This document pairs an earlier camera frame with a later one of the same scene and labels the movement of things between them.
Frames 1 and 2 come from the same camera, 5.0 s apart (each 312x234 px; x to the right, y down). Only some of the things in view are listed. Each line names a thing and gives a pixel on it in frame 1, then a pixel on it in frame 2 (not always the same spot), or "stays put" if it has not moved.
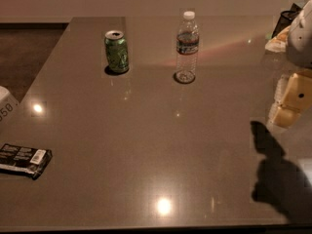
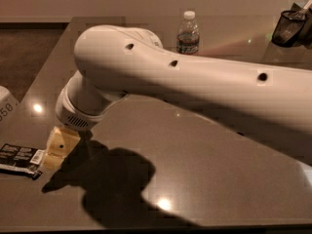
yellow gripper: (300, 42) → (74, 117)
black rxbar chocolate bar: (23, 160) stays put
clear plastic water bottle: (187, 48) stays put
